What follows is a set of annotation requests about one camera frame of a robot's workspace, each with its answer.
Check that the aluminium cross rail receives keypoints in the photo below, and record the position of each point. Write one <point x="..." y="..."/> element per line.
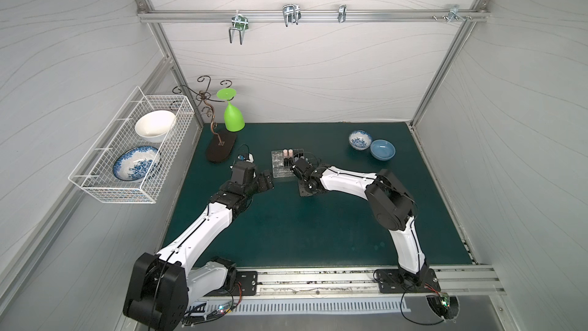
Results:
<point x="308" y="15"/>

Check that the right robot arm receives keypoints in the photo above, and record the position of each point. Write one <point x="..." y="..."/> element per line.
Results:
<point x="389" y="201"/>

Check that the clear acrylic lipstick organizer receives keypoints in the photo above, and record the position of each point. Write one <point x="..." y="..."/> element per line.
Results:
<point x="278" y="168"/>

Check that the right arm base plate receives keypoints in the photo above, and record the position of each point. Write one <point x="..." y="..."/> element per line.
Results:
<point x="390" y="280"/>

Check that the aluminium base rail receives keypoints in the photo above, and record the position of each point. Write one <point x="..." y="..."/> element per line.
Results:
<point x="333" y="282"/>

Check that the metal double hook middle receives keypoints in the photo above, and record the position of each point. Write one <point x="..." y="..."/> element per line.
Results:
<point x="291" y="14"/>

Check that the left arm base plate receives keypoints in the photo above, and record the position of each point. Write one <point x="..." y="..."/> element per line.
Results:
<point x="244" y="283"/>

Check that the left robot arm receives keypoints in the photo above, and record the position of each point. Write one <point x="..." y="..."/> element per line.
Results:
<point x="164" y="286"/>

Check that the light blue bowl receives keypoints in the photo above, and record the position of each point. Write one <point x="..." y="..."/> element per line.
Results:
<point x="382" y="150"/>

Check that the metal clip hook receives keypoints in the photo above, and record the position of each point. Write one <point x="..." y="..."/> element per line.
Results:
<point x="342" y="12"/>

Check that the copper wire stand black base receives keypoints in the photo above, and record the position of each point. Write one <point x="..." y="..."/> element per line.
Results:
<point x="222" y="141"/>

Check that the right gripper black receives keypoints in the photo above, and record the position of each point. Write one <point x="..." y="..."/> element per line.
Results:
<point x="298" y="168"/>

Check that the white bowl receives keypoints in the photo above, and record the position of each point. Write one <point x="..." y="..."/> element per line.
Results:
<point x="154" y="127"/>

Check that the blue floral bowl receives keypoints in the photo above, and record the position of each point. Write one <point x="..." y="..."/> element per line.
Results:
<point x="360" y="140"/>

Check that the white wire basket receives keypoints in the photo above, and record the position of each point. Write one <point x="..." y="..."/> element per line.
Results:
<point x="94" y="173"/>

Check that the metal double hook left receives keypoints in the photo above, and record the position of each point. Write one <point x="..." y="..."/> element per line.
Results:
<point x="239" y="25"/>

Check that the metal double hook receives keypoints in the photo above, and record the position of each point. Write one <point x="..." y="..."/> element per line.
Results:
<point x="291" y="14"/>
<point x="239" y="25"/>

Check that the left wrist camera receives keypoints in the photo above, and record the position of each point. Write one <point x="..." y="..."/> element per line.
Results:
<point x="245" y="157"/>

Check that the round floor port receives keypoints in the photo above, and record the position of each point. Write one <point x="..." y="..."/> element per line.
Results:
<point x="444" y="306"/>

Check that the blue floral plate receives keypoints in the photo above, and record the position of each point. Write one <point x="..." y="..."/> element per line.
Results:
<point x="136" y="163"/>

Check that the green plastic goblet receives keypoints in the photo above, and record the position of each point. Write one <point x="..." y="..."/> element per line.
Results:
<point x="233" y="118"/>

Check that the metal hook right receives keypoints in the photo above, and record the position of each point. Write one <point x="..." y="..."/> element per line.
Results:
<point x="453" y="15"/>

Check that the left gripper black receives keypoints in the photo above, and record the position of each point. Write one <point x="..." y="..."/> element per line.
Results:
<point x="263" y="181"/>

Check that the white cable duct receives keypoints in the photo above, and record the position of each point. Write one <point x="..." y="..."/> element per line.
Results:
<point x="328" y="306"/>

